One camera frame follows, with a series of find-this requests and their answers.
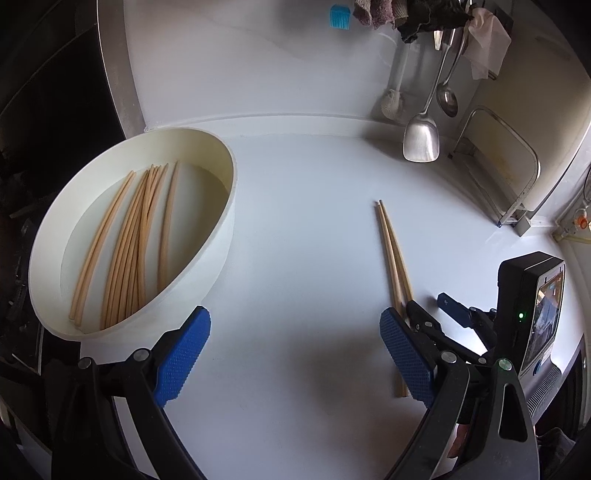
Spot wooden chopstick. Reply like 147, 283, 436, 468
119, 164, 168, 319
157, 162, 179, 292
108, 165, 160, 326
100, 171, 148, 330
377, 201, 410, 398
69, 171, 135, 327
72, 171, 139, 328
110, 165, 164, 325
103, 166, 157, 328
137, 168, 152, 309
378, 200, 414, 303

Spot right human hand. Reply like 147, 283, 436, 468
448, 424, 470, 458

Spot steel cutting board rack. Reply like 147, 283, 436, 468
448, 105, 541, 231

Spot red gas valve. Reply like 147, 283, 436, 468
574, 215, 590, 230

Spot white round basin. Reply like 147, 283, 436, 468
28, 128, 238, 344

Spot steel spatula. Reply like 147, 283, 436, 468
403, 29, 456, 163

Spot white cutting board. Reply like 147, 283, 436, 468
473, 26, 590, 211

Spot steel ladle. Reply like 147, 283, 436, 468
436, 27, 468, 118

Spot white dish brush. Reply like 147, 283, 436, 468
381, 42, 409, 121

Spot pale pink cloth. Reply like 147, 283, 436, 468
464, 7, 511, 80

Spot black rag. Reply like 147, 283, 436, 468
398, 0, 472, 43

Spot grey brown rag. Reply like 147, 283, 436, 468
353, 0, 409, 29

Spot blue silicone brush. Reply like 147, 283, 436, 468
329, 4, 352, 30

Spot yellow gas hose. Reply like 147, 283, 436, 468
553, 230, 591, 248

